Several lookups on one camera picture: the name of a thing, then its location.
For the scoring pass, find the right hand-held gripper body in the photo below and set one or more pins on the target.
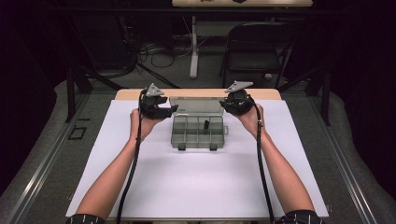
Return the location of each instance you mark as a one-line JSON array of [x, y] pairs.
[[239, 101]]

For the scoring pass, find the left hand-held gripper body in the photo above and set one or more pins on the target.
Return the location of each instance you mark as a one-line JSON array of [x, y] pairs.
[[151, 107]]

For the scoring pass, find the grey clear compartment box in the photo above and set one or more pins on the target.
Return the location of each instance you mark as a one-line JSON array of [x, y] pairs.
[[197, 133]]

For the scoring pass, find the person's left hand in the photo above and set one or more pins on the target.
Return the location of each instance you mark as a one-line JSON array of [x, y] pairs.
[[141, 124]]

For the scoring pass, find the person's right hand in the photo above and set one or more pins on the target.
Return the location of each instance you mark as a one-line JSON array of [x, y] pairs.
[[253, 121]]

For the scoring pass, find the black folding chair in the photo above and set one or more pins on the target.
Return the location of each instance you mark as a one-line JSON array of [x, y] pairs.
[[255, 59]]

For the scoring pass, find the wooden desk with white leg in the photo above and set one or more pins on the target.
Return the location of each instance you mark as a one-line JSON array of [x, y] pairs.
[[194, 56]]

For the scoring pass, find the black metal stand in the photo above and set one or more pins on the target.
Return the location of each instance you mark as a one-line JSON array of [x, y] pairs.
[[71, 93], [325, 93]]

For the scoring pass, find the aluminium floor rail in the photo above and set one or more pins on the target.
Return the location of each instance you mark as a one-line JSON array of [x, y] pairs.
[[345, 174], [40, 168]]

